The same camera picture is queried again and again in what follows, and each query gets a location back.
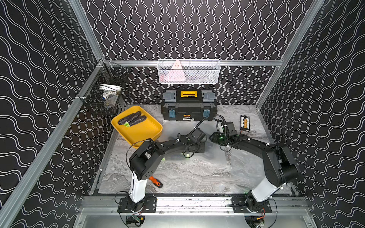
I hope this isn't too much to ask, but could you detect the clear zip-top bag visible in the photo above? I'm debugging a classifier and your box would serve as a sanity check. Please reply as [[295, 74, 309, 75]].
[[158, 121, 198, 162]]

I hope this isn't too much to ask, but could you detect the yellow plastic tray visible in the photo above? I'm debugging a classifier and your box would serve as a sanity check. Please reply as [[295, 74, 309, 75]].
[[111, 105, 163, 145]]

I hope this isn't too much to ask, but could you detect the clear plastic bag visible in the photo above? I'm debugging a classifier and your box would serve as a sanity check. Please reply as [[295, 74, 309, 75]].
[[192, 121, 226, 165], [229, 149, 265, 188]]

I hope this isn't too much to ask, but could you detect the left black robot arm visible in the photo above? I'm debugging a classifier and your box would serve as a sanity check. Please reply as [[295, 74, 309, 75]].
[[128, 127, 206, 203]]

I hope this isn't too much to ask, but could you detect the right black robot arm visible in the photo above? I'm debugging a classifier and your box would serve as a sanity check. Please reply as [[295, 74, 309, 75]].
[[210, 120, 300, 208]]

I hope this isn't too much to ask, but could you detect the black phone with orange screen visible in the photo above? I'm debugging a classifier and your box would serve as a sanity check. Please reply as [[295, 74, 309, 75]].
[[240, 115, 251, 132]]

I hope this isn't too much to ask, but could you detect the black yellow toolbox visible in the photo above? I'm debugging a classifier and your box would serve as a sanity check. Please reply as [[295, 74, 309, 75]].
[[161, 89, 218, 121]]

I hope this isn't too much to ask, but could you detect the pink triangular card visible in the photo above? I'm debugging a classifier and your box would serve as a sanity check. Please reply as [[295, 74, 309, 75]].
[[165, 60, 186, 83]]

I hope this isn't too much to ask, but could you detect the white tape roll in basket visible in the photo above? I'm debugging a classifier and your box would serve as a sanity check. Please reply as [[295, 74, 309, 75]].
[[98, 84, 122, 100]]

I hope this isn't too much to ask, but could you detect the orange handled screwdriver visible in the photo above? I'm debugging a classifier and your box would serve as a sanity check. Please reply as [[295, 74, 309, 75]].
[[149, 176, 163, 188]]

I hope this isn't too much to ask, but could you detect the white wire wall basket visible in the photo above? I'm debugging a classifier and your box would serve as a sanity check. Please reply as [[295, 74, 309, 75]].
[[157, 59, 221, 85]]

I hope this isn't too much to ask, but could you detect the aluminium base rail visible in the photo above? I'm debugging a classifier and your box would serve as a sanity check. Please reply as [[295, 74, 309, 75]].
[[80, 196, 309, 216]]

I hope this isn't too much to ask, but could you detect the black wire corner basket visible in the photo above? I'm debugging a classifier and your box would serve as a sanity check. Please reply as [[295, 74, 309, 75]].
[[78, 61, 132, 116]]

